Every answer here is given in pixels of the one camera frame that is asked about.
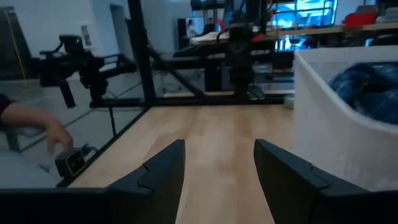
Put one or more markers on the person's forearm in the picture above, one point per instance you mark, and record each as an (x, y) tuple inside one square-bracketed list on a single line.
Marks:
[(25, 115)]

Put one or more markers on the large blue plaid shirt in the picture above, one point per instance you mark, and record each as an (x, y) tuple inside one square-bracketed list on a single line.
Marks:
[(370, 90)]

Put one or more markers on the small black table camera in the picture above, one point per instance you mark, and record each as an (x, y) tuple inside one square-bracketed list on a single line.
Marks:
[(70, 163)]

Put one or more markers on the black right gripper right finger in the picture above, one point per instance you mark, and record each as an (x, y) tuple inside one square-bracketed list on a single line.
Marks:
[(292, 193)]

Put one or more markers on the person's hand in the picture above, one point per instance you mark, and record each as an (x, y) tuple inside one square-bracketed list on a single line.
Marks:
[(59, 137)]

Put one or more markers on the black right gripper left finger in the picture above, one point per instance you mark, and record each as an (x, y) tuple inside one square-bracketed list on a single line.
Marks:
[(158, 189)]

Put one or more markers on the red box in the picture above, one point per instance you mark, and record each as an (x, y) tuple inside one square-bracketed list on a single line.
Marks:
[(359, 20)]

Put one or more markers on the white plastic laundry basket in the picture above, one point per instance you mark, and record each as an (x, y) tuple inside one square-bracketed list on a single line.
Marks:
[(326, 140)]

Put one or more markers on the grey folded stack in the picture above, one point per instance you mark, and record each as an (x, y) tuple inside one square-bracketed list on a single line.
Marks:
[(387, 15)]

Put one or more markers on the bright blue screen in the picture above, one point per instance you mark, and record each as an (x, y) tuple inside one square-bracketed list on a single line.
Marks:
[(304, 12)]

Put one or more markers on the black aluminium table frame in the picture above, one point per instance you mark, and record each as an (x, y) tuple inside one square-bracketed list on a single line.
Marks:
[(141, 62)]

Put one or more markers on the long wooden shelf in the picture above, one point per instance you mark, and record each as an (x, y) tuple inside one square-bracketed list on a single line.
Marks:
[(311, 31)]

